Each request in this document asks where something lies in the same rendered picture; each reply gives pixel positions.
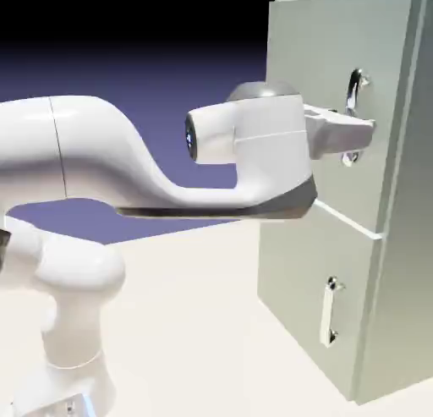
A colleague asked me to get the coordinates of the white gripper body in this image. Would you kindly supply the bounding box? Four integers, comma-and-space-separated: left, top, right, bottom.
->
317, 109, 376, 160

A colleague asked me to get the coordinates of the curved silver door handle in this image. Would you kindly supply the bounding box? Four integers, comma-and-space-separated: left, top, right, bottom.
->
340, 68, 370, 167

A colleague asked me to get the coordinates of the large grey-green cabinet door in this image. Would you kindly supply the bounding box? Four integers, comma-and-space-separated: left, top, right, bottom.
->
260, 0, 424, 239

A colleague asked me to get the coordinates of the grey-green cabinet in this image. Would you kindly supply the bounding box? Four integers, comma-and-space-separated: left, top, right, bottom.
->
256, 0, 433, 407

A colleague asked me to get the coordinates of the small grey-green cabinet door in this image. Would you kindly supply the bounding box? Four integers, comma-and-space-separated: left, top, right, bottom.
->
256, 200, 383, 402

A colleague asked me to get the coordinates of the straight silver door handle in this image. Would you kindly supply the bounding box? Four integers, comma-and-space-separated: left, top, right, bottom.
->
319, 276, 345, 349

